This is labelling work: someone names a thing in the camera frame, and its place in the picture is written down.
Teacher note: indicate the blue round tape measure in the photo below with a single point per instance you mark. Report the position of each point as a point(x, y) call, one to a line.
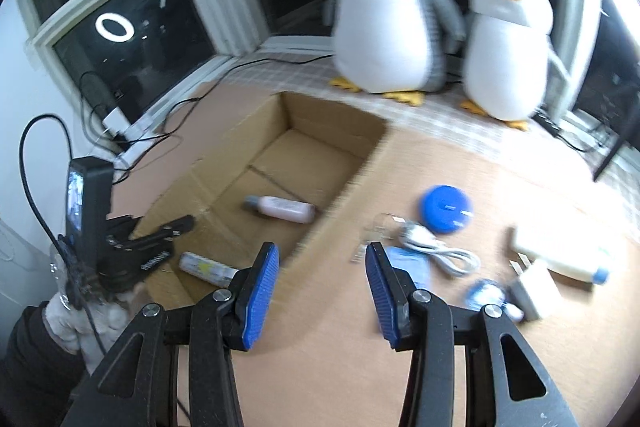
point(445, 209)

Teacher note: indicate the black tripod stand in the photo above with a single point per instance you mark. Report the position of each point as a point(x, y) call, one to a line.
point(620, 141)

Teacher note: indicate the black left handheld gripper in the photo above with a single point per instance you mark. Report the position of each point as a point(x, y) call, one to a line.
point(126, 261)

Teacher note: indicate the large plush penguin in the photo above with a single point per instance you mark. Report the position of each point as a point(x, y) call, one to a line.
point(396, 49)

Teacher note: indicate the small plush penguin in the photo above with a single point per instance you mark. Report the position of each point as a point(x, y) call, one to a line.
point(507, 58)

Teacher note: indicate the white power strip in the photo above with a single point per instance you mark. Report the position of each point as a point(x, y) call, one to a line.
point(139, 135)

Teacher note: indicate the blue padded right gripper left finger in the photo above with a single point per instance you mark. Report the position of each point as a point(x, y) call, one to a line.
point(252, 289)

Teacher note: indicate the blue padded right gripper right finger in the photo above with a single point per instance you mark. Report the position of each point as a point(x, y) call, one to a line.
point(399, 305)

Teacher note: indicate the pink small bottle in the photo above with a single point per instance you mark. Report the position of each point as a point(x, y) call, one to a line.
point(281, 208)

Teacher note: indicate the light blue phone stand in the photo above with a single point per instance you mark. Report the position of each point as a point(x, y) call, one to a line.
point(415, 264)

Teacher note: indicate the white lotion bottle blue cap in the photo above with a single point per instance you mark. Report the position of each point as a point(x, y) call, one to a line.
point(561, 254)

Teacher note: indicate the keys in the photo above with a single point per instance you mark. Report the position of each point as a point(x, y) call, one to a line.
point(379, 230)

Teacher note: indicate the black phone on mount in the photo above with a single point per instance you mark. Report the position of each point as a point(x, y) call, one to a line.
point(88, 202)

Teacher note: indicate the black inline cable switch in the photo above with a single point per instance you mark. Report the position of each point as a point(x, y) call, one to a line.
point(546, 123)

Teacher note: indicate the open cardboard box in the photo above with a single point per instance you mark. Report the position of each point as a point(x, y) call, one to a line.
point(293, 146)

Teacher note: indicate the white usb charger block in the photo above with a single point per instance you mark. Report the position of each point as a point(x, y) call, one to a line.
point(533, 290)

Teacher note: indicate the white gloved left hand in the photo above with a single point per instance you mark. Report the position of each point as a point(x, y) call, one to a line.
point(72, 331)

